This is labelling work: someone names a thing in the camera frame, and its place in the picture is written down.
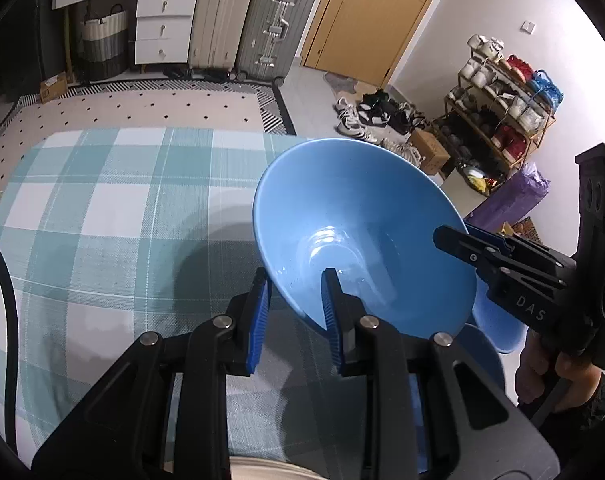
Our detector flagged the purple bag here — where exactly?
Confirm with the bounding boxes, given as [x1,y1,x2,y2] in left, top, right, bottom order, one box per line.
[465,162,551,232]

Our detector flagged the black cable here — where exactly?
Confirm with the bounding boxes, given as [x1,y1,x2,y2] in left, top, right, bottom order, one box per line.
[0,221,22,456]

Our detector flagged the cream plate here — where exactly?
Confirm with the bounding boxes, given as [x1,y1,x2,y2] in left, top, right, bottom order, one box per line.
[230,456,324,480]

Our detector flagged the brown cardboard box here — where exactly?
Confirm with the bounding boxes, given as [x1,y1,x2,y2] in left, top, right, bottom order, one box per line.
[409,129,450,176]

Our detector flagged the teal checked tablecloth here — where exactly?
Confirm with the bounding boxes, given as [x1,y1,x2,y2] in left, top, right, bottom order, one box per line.
[0,128,365,479]

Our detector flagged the wooden shoe rack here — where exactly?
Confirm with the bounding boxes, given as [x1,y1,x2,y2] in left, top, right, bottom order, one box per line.
[431,35,564,196]

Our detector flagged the small cardboard box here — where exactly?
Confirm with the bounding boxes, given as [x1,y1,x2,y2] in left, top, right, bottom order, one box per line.
[40,72,68,104]

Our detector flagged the dotted floor rug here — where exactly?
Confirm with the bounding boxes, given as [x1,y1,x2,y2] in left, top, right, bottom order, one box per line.
[0,79,296,190]

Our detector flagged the silver suitcase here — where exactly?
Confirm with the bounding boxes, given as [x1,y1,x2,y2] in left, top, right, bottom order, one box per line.
[235,0,315,87]

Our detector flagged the person's right hand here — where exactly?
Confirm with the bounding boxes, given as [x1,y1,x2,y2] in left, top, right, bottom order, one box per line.
[515,328,605,429]

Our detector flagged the woven laundry basket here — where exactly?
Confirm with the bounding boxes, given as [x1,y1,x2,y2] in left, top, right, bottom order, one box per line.
[81,3,129,81]

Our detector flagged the beige suitcase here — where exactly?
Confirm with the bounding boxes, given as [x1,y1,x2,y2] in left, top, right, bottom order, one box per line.
[188,0,250,72]

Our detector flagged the wooden door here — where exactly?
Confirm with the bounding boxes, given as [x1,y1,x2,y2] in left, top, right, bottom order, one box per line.
[301,0,432,87]

